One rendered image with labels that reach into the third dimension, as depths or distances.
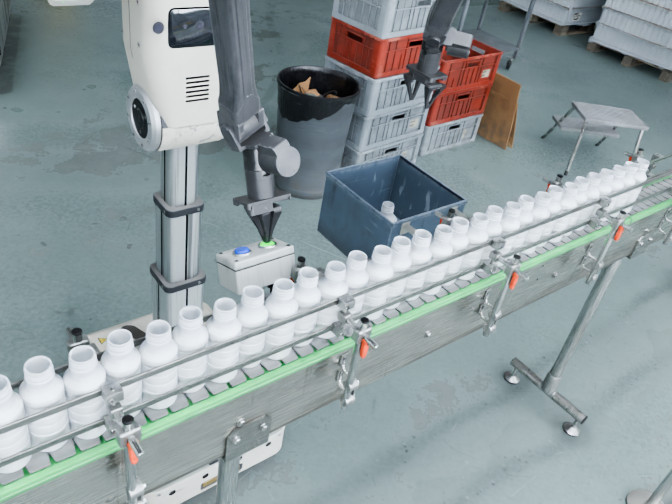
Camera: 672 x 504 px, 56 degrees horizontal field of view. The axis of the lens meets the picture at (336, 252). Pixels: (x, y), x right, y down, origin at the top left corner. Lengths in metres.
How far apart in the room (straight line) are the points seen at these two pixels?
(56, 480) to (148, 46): 0.88
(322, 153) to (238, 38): 2.43
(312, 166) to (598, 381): 1.78
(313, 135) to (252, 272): 2.19
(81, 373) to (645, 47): 7.20
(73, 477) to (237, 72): 0.70
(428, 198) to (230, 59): 1.13
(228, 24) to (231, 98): 0.16
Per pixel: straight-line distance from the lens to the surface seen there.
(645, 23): 7.72
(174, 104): 1.52
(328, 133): 3.40
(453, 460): 2.46
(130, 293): 2.89
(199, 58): 1.51
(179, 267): 1.83
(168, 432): 1.14
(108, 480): 1.17
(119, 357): 1.03
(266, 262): 1.27
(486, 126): 4.86
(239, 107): 1.15
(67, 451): 1.10
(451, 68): 4.21
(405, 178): 2.13
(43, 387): 1.01
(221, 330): 1.08
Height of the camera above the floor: 1.87
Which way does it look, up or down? 35 degrees down
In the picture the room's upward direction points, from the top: 11 degrees clockwise
